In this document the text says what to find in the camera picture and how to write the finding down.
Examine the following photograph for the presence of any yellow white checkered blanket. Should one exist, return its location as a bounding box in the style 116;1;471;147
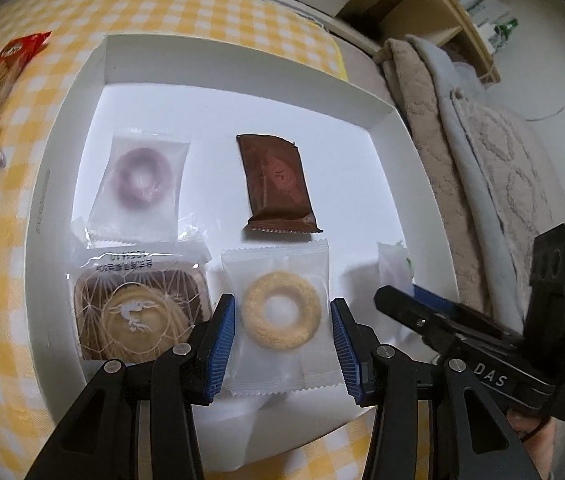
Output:
0;0;433;480

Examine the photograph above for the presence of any brown foil snack packet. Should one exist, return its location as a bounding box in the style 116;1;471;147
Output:
237;134;322;234

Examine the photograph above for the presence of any grey blue blanket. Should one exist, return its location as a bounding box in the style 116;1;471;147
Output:
406;35;523;333

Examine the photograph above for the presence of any beige textured pillow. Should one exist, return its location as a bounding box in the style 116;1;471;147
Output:
450;88;565;281

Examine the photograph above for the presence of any white shallow cardboard box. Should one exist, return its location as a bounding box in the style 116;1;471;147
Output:
23;32;461;472

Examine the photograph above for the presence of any purple donut clear packet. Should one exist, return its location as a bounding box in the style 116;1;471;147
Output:
86;128;189;243

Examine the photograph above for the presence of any tan fleece blanket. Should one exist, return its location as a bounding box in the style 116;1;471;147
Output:
375;39;491;313

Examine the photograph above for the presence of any person's right hand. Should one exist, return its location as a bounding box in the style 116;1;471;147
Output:
507;411;557;480

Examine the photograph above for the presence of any green glass bottle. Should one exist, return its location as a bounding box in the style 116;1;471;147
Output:
494;18;519;41

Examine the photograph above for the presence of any beige donut clear packet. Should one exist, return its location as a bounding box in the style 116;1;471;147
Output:
220;240;342;396

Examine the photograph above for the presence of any mooncake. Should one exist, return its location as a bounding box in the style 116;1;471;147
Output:
68;240;213;364

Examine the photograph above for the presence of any pink donut clear packet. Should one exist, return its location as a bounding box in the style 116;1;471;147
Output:
378;242;415;296

